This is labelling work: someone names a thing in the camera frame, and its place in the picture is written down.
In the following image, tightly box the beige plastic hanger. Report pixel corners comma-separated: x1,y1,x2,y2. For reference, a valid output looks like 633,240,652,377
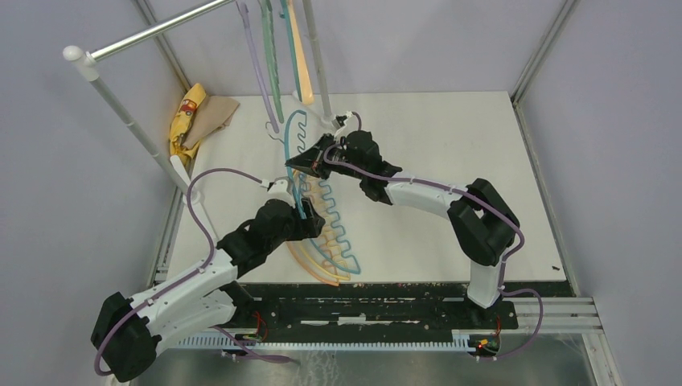
286,0,314,105

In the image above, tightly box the green wavy hanger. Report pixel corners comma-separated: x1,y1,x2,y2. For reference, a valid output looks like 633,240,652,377
258,0,283,122

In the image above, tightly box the purple wavy hanger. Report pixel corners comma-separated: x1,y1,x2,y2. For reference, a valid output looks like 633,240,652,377
235,1,280,134

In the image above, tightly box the teal plastic hanger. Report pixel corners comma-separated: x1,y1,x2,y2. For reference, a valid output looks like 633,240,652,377
279,0,302,102

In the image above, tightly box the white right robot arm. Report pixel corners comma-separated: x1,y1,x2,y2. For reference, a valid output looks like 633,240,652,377
285,130,525,309

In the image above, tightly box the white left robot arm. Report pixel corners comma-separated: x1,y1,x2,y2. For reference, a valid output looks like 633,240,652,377
90,199,325,383

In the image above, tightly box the yellow wavy hanger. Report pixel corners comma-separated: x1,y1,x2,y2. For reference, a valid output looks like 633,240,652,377
290,178,352,283

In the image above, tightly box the orange wavy hanger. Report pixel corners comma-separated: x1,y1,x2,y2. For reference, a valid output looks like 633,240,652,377
287,178,341,288

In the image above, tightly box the beige cloth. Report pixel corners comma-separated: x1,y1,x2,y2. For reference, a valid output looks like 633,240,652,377
182,96,240,150

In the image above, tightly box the yellow patterned cloth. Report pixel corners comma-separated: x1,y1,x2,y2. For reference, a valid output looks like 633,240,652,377
168,83,207,166

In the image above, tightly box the white clothes rack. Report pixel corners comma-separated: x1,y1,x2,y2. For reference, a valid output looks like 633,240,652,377
62,0,369,249

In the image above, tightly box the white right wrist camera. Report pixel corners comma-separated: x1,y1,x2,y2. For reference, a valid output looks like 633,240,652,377
331,111,361,138

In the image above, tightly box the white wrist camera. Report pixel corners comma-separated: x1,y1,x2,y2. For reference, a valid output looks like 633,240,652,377
331,111,361,138
260,177,296,208

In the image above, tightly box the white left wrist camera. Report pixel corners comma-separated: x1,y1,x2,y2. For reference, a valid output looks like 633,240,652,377
260,177,296,208

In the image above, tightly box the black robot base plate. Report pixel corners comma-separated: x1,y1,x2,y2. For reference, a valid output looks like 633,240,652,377
225,282,519,343

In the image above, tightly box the white slotted cable duct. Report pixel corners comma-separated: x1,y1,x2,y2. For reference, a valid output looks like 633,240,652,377
174,331,475,353

